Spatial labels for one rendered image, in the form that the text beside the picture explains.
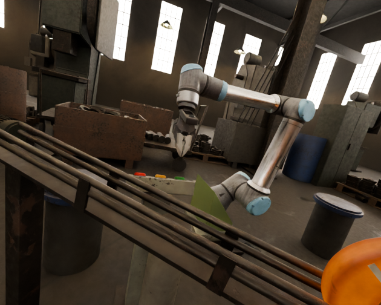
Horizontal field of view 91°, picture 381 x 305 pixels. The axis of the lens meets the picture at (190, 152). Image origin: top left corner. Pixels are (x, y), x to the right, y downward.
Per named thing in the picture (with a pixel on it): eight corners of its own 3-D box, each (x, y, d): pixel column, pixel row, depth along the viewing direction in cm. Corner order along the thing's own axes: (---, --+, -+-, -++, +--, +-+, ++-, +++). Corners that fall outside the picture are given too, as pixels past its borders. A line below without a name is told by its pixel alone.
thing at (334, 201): (351, 262, 145) (375, 214, 136) (321, 264, 135) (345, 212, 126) (315, 235, 175) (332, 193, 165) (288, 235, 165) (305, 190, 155)
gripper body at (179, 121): (187, 137, 82) (191, 111, 84) (195, 134, 74) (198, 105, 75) (170, 134, 80) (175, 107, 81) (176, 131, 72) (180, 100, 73)
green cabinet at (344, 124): (297, 177, 390) (323, 103, 357) (321, 180, 411) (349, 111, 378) (317, 187, 345) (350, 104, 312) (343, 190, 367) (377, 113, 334)
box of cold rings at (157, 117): (160, 138, 475) (166, 108, 459) (167, 146, 400) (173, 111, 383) (117, 131, 439) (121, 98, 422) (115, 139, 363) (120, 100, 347)
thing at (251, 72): (209, 139, 644) (231, 51, 581) (238, 144, 691) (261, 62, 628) (231, 151, 516) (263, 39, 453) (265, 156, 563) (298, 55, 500)
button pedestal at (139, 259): (165, 318, 80) (197, 185, 66) (104, 325, 73) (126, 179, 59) (161, 283, 95) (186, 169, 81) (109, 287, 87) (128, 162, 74)
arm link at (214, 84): (220, 81, 91) (198, 72, 86) (233, 83, 81) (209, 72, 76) (213, 100, 94) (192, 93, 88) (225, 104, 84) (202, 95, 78)
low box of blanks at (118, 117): (133, 152, 301) (140, 112, 287) (140, 169, 237) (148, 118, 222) (65, 146, 263) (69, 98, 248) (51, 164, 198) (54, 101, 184)
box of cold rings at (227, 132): (254, 160, 461) (265, 125, 441) (280, 175, 374) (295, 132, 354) (208, 153, 427) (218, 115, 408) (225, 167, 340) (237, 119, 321)
